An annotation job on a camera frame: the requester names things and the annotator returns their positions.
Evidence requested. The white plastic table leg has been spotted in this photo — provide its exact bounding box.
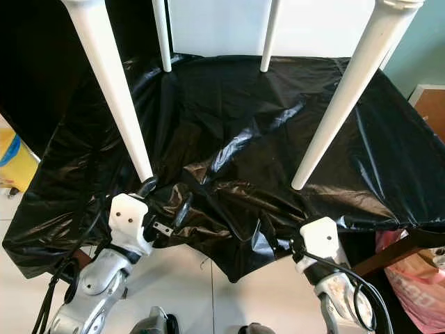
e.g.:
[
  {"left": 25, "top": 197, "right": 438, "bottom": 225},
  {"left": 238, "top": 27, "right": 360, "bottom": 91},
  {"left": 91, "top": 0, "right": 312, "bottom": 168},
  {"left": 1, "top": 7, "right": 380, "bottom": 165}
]
[
  {"left": 60, "top": 0, "right": 156, "bottom": 184},
  {"left": 152, "top": 0, "right": 174, "bottom": 73},
  {"left": 259, "top": 0, "right": 284, "bottom": 74},
  {"left": 290, "top": 0, "right": 426, "bottom": 191}
]

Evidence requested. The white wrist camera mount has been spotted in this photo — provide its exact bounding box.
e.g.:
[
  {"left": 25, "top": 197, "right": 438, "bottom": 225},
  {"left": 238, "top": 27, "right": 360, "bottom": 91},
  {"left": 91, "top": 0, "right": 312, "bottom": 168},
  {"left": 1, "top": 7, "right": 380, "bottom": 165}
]
[
  {"left": 108, "top": 193, "right": 154, "bottom": 258},
  {"left": 294, "top": 216, "right": 343, "bottom": 274}
]

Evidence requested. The black door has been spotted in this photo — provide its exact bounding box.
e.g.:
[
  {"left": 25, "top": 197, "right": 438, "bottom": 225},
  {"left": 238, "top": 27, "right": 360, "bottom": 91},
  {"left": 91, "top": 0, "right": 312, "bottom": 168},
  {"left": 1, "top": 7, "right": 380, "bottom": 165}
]
[{"left": 0, "top": 0, "right": 162, "bottom": 162}]

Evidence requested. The dark grey left robot leg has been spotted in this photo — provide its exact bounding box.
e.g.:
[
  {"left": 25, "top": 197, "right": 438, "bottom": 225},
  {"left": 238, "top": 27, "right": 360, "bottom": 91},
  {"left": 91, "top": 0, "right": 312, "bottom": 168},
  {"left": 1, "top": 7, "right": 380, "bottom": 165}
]
[{"left": 131, "top": 306, "right": 179, "bottom": 334}]

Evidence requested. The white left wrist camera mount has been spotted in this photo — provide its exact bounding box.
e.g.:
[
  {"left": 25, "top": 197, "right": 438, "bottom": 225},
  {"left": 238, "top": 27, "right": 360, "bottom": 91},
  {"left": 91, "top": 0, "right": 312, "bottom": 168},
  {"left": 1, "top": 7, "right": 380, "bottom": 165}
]
[{"left": 108, "top": 193, "right": 154, "bottom": 258}]

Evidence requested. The brown cardboard box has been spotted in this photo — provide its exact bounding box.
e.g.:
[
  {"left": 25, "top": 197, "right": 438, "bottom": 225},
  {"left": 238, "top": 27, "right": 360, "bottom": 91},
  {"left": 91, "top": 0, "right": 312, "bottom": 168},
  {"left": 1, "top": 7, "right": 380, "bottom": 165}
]
[{"left": 412, "top": 84, "right": 445, "bottom": 141}]

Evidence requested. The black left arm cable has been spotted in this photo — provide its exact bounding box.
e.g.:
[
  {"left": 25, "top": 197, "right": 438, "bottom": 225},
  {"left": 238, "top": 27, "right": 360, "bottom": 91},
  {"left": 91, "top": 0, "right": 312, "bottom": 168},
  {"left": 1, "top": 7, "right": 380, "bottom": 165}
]
[{"left": 31, "top": 198, "right": 115, "bottom": 334}]

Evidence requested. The black plastic table sheet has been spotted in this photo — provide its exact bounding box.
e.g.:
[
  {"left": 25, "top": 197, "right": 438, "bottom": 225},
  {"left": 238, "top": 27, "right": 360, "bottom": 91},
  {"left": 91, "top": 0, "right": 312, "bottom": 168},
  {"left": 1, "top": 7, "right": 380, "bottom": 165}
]
[{"left": 2, "top": 54, "right": 445, "bottom": 284}]

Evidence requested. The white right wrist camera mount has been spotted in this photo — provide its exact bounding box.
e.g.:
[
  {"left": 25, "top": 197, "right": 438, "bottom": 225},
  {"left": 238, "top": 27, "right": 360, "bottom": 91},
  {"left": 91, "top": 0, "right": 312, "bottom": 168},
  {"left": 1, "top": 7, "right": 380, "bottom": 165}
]
[{"left": 294, "top": 216, "right": 343, "bottom": 274}]

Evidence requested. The dark grey right robot leg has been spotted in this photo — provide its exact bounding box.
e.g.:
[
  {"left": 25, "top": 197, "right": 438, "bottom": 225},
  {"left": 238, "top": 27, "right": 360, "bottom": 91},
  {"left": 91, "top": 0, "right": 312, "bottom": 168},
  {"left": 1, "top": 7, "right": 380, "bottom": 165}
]
[{"left": 238, "top": 322, "right": 277, "bottom": 334}]

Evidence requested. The pink plastic bag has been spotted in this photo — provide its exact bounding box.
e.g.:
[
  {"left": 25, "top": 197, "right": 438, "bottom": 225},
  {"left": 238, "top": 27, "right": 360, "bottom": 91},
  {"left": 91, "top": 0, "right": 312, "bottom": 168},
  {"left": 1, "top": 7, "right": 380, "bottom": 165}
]
[{"left": 374, "top": 230, "right": 445, "bottom": 334}]

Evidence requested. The yellow cardboard box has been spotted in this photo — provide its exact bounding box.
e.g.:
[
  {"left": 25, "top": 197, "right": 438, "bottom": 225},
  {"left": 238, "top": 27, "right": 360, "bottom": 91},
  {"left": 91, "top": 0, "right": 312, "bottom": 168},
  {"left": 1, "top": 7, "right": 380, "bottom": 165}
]
[{"left": 0, "top": 127, "right": 41, "bottom": 193}]

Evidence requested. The dark grey robot leg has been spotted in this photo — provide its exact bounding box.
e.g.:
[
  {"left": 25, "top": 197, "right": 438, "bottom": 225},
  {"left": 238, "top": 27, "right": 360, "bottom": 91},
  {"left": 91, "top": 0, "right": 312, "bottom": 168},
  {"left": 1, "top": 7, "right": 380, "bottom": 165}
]
[
  {"left": 131, "top": 306, "right": 179, "bottom": 334},
  {"left": 238, "top": 322, "right": 277, "bottom": 334}
]

